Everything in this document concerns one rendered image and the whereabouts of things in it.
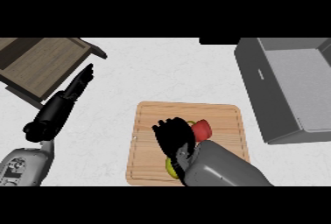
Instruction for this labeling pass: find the brown wooden open box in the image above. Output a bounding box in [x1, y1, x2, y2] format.
[0, 37, 109, 110]

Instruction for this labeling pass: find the grey open box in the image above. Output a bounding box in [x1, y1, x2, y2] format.
[232, 37, 331, 145]

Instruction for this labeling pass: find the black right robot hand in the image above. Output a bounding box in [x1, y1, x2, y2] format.
[149, 116, 201, 187]

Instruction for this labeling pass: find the yellow-green pear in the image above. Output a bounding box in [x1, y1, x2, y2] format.
[164, 157, 182, 179]

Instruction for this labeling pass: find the red fruit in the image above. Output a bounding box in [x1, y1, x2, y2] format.
[191, 118, 213, 144]

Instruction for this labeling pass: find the light wooden cutting board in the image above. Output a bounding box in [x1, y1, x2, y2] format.
[124, 101, 253, 187]

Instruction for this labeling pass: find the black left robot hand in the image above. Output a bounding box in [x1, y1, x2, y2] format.
[22, 62, 96, 144]

